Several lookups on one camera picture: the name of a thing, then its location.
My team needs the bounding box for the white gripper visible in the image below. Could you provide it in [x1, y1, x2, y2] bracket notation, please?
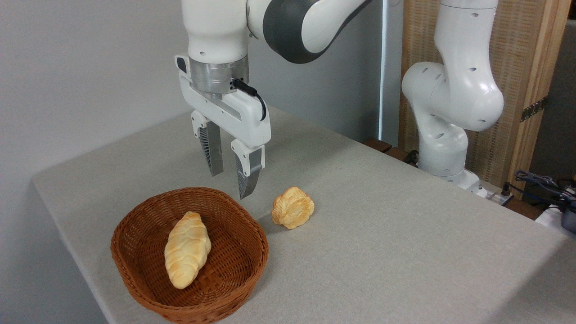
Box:
[175, 55, 272, 200]

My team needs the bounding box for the round knotted bread roll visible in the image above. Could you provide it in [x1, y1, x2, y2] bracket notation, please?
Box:
[271, 186, 315, 230]

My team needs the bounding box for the long braided bread loaf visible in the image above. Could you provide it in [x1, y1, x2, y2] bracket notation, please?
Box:
[164, 211, 212, 289]

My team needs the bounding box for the brown wicker basket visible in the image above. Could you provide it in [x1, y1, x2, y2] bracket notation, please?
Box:
[110, 187, 270, 324]

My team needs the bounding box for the dark brown wooden ledge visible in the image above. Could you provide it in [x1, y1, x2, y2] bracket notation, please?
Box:
[362, 137, 420, 168]

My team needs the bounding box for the metal screen hinge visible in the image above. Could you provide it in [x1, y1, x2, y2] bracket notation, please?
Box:
[521, 96, 548, 122]

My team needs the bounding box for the rattan and wood folding screen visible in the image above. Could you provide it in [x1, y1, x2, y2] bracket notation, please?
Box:
[399, 0, 572, 198]

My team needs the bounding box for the grey box with white cloth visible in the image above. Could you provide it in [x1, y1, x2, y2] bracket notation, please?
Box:
[535, 203, 576, 237]

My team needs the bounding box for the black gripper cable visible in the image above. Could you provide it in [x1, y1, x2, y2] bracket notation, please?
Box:
[232, 78, 267, 122]

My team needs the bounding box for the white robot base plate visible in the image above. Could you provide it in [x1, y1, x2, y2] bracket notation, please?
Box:
[468, 179, 514, 207]

